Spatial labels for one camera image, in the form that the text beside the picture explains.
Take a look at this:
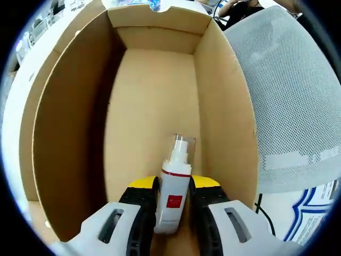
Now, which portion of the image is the grey mesh office chair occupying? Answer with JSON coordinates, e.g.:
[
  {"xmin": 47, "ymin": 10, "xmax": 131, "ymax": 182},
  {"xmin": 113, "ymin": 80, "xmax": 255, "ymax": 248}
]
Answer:
[{"xmin": 223, "ymin": 5, "xmax": 341, "ymax": 194}]

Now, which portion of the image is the brown cardboard shoe box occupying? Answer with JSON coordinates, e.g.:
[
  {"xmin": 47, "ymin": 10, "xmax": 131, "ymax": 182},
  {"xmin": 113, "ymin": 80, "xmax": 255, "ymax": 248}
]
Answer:
[{"xmin": 20, "ymin": 5, "xmax": 261, "ymax": 256}]

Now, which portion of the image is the white spray bottle red label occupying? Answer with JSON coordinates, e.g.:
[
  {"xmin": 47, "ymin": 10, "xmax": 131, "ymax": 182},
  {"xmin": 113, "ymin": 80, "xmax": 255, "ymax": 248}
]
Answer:
[{"xmin": 154, "ymin": 133, "xmax": 197, "ymax": 235}]

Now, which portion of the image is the black cable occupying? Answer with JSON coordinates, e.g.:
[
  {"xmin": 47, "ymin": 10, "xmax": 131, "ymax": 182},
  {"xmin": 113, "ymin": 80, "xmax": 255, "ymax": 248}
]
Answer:
[{"xmin": 254, "ymin": 193, "xmax": 277, "ymax": 237}]

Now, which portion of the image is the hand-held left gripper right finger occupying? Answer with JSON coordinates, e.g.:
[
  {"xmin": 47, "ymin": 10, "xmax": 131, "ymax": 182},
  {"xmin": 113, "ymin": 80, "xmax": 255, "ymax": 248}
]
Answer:
[{"xmin": 189, "ymin": 175, "xmax": 283, "ymax": 256}]

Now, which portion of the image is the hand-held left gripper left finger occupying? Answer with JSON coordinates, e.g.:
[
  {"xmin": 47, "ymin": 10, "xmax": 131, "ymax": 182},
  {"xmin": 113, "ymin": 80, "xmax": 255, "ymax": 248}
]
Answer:
[{"xmin": 79, "ymin": 175, "xmax": 160, "ymax": 256}]

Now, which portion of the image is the blue white printed board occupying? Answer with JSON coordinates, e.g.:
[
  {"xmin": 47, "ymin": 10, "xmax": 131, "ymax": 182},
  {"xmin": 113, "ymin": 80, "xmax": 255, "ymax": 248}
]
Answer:
[{"xmin": 282, "ymin": 180, "xmax": 341, "ymax": 246}]

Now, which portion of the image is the blue tissue pack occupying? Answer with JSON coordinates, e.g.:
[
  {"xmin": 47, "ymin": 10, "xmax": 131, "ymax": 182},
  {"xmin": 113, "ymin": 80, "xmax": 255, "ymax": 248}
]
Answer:
[{"xmin": 148, "ymin": 0, "xmax": 164, "ymax": 12}]

